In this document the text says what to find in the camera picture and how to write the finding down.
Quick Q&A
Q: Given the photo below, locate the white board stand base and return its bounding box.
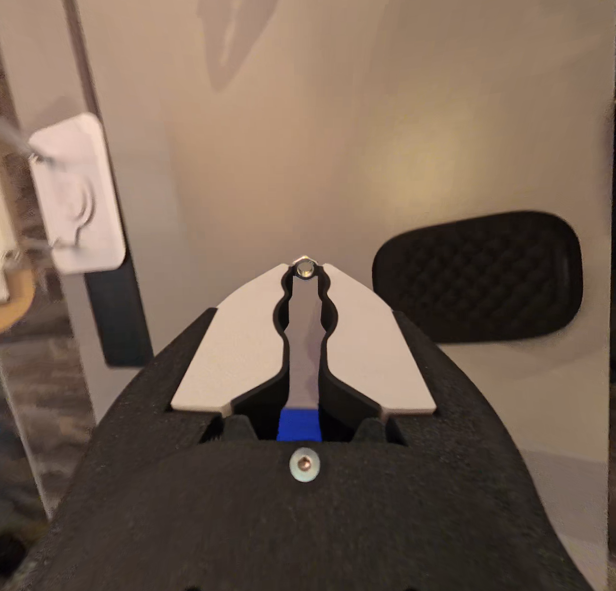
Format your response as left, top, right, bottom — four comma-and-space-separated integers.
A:
28, 112, 127, 275

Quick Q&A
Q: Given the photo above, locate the blue plastic bin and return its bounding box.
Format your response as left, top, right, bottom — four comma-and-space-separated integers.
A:
278, 408, 322, 442

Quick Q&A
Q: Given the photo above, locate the black wrist rest pad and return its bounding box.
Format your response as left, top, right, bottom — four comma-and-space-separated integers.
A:
372, 210, 584, 345

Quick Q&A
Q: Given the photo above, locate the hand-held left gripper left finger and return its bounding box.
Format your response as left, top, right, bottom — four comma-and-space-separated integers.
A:
171, 263, 293, 416

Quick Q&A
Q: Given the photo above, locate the wooden instruction board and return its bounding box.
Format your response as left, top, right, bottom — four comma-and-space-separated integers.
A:
0, 201, 38, 333

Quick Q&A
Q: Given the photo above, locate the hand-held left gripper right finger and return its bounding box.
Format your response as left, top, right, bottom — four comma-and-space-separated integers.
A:
315, 262, 439, 420

